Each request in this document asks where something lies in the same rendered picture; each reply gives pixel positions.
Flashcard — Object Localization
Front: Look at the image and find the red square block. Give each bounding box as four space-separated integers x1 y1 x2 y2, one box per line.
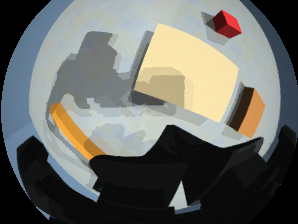
213 10 242 39

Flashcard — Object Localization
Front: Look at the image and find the orange long bar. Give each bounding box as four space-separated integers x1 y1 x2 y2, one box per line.
49 101 106 161

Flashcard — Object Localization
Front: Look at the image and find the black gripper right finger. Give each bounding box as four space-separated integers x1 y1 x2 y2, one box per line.
172 124 265 206

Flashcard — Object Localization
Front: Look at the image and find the brown flat square block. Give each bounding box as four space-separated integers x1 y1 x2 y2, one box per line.
229 87 266 139

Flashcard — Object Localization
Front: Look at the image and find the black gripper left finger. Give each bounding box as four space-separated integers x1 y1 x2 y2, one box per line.
89 124 188 206

